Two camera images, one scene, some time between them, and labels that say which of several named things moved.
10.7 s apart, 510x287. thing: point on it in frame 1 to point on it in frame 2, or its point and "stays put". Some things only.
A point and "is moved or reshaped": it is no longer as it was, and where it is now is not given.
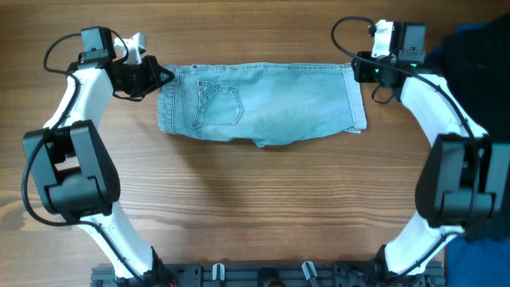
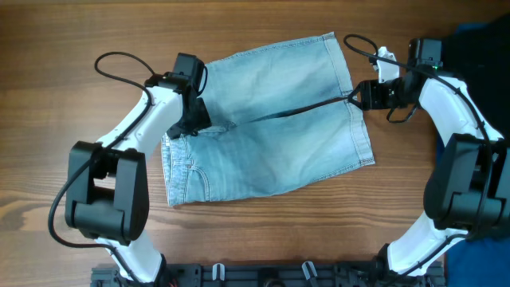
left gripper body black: [139, 80] to [193, 121]
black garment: [475, 61] stays put
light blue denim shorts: [268, 104] is moved or reshaped
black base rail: [268, 275] stays put
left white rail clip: [214, 271] stays put
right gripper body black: [372, 69] to [387, 95]
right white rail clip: [306, 271] stays put
